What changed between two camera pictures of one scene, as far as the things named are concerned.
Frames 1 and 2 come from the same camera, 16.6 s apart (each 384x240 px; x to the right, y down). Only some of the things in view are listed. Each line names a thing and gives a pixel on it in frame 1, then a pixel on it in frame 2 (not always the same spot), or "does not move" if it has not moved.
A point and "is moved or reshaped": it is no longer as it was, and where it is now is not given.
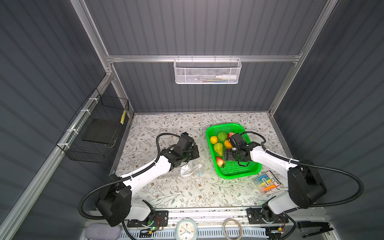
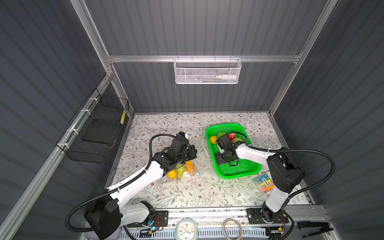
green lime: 222,136 does not move
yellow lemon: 214,139 does not move
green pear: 218,148 is moved or reshaped
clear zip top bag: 195,167 is moved or reshaped
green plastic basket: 231,169 does not move
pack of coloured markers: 266,181 does not move
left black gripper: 194,149 does not move
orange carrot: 228,145 is moved or reshaped
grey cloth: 102,231 does not move
